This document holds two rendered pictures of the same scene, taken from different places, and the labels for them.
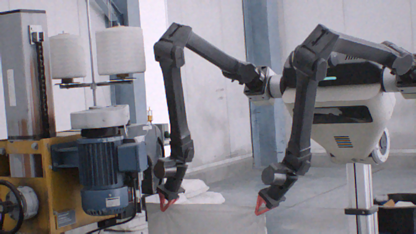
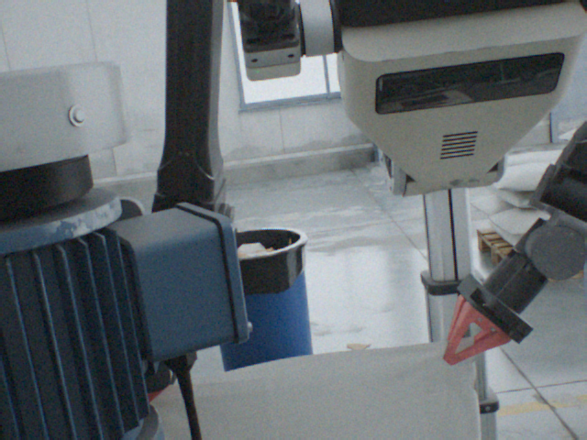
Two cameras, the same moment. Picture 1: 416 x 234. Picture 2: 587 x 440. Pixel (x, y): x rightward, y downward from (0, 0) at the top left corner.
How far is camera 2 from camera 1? 190 cm
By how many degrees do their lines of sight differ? 36
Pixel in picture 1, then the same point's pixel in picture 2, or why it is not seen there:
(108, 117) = (91, 102)
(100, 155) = (63, 305)
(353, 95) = (533, 30)
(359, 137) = (501, 130)
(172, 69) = not seen: outside the picture
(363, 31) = (29, 36)
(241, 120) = not seen: outside the picture
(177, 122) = (208, 122)
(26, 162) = not seen: outside the picture
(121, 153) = (158, 276)
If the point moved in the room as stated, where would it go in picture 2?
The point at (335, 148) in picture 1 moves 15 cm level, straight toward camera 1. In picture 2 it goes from (430, 163) to (488, 170)
